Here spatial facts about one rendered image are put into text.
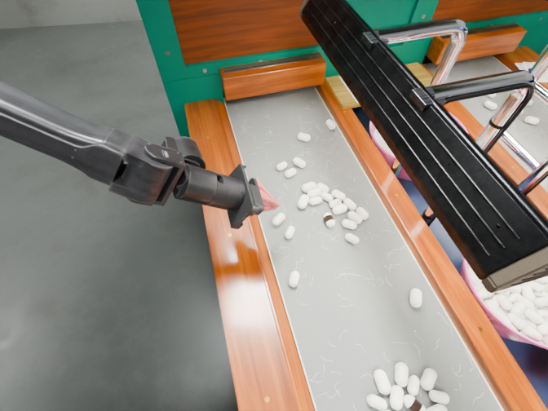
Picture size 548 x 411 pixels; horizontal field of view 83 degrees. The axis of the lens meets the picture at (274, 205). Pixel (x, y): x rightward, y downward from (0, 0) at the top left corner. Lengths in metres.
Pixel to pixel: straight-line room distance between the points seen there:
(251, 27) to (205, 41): 0.13
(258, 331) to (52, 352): 1.15
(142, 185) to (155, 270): 1.13
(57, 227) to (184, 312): 0.83
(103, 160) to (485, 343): 0.68
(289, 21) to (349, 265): 0.66
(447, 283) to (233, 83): 0.71
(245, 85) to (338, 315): 0.65
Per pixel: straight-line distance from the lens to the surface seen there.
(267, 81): 0.94
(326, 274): 0.67
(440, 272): 0.72
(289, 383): 0.59
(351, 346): 0.64
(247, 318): 0.61
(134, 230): 1.71
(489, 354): 0.70
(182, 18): 0.91
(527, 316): 0.81
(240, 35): 0.95
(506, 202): 0.38
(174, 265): 1.55
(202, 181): 0.48
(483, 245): 0.39
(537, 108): 1.29
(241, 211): 0.52
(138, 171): 0.45
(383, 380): 0.62
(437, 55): 1.20
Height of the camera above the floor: 1.36
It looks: 55 degrees down
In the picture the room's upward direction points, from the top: straight up
